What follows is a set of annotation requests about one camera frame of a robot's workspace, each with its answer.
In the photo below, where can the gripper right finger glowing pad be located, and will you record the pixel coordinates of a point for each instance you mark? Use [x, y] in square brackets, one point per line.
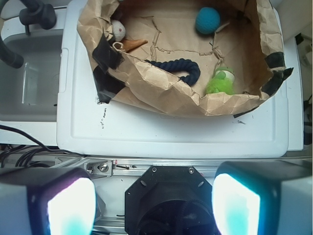
[263, 198]

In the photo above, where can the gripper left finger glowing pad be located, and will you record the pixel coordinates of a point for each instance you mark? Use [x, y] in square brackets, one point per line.
[46, 201]

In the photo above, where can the blue knitted ball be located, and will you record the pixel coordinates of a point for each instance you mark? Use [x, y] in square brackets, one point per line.
[207, 20]

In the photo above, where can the white plastic bin lid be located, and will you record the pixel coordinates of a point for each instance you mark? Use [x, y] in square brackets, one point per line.
[115, 129]

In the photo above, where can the grey plastic tub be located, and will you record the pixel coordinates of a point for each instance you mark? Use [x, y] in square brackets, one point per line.
[30, 93]

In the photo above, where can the green fuzzy plush toy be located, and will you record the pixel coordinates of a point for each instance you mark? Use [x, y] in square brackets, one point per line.
[221, 82]

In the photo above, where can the brown paper bag tray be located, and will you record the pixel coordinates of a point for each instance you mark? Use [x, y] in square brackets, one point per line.
[184, 58]

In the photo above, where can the white plush ice cream toy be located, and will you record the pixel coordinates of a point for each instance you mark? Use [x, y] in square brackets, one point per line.
[121, 43]

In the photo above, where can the aluminium rail with bracket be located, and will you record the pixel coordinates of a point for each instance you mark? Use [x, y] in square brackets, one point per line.
[99, 167]

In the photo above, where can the black octagonal mount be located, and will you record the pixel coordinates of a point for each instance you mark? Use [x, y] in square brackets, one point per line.
[170, 200]

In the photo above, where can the dark blue rope toy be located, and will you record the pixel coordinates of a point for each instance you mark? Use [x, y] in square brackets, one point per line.
[187, 66]

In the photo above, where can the black clamp mount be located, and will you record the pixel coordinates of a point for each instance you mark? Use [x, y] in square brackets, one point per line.
[37, 12]

